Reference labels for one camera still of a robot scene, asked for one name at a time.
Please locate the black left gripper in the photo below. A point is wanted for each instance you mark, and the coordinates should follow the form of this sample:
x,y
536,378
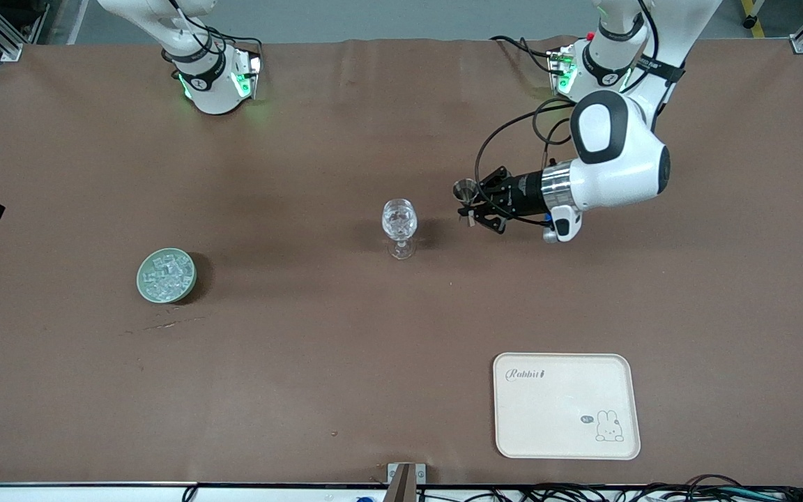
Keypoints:
x,y
521,193

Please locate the steel double jigger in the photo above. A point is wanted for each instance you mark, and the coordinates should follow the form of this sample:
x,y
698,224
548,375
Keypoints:
x,y
463,189

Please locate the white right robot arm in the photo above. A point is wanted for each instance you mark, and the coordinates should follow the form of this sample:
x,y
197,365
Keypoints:
x,y
210,90

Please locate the clear wine glass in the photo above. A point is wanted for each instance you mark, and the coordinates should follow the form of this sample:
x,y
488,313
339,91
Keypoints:
x,y
399,219

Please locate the clear ice cubes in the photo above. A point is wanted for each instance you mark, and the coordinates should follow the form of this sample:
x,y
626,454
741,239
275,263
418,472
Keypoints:
x,y
168,277

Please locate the metal base connector plate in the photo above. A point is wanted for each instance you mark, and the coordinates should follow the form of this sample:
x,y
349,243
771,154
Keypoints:
x,y
254,73
556,70

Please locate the green round bowl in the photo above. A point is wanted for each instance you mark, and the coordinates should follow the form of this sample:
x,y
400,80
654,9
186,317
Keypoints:
x,y
142,279

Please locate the cream rabbit print tray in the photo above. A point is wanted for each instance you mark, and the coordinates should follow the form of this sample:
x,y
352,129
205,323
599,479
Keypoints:
x,y
555,411

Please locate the brown table cover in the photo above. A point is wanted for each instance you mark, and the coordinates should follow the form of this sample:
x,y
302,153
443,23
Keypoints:
x,y
304,348

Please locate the black caster wheel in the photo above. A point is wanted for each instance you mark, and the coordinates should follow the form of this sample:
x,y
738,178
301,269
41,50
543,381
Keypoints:
x,y
750,21

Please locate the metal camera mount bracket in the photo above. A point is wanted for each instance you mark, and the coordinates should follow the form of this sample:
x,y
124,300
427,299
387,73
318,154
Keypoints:
x,y
406,475

